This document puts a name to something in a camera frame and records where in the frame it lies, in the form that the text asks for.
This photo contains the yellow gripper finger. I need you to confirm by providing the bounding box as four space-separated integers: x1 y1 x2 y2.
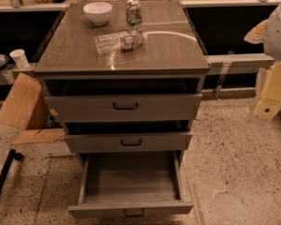
244 20 268 44
252 61 281 122

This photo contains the clear plastic water bottle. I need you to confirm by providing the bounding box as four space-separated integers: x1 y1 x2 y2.
95 31 147 54

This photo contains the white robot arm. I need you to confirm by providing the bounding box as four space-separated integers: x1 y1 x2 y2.
244 3 281 124

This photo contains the top grey drawer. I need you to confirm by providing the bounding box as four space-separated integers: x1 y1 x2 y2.
46 95 201 123

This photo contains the grey drawer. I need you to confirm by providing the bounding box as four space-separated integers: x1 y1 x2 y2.
65 132 191 153
46 95 201 123
68 151 193 218

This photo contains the grey drawer cabinet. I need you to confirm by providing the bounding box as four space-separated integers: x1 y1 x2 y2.
33 0 211 219

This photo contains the middle grey drawer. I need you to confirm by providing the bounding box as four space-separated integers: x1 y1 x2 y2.
65 132 191 153

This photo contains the bottom grey drawer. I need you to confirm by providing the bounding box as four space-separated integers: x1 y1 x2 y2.
68 151 193 218

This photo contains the crumpled soda can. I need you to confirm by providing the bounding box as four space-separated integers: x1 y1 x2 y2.
126 0 142 31

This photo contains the white ceramic bowl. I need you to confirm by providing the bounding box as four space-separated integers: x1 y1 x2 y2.
83 2 112 25

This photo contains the white paper cup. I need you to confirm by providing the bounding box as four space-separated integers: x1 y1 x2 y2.
9 49 29 68

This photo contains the brown cardboard box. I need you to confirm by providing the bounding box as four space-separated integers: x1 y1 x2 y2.
0 73 49 129

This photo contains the flat cardboard piece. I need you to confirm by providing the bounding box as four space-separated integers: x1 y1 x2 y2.
11 128 65 145

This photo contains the black metal stand leg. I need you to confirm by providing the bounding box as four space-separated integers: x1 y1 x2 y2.
0 149 22 193

